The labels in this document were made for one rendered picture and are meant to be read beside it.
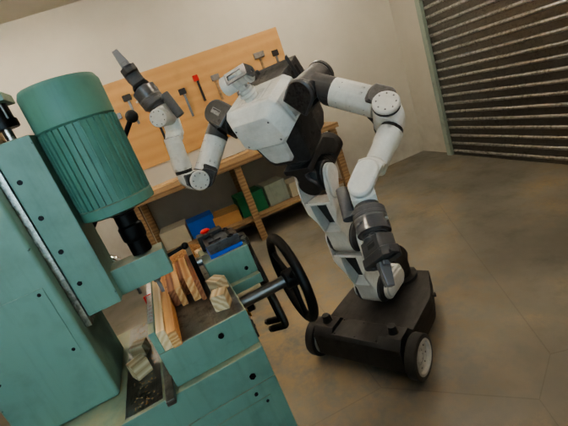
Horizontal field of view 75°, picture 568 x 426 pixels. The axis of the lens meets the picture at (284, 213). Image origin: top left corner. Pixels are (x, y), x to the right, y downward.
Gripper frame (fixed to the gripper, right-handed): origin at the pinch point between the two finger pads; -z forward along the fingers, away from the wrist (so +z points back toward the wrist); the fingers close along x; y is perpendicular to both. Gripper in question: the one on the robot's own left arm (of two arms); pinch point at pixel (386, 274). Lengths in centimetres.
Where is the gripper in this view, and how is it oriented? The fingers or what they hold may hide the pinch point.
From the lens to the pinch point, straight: 94.3
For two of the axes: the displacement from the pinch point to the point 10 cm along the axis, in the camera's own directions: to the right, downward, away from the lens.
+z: -1.4, -8.7, 4.8
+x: -3.0, 5.0, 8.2
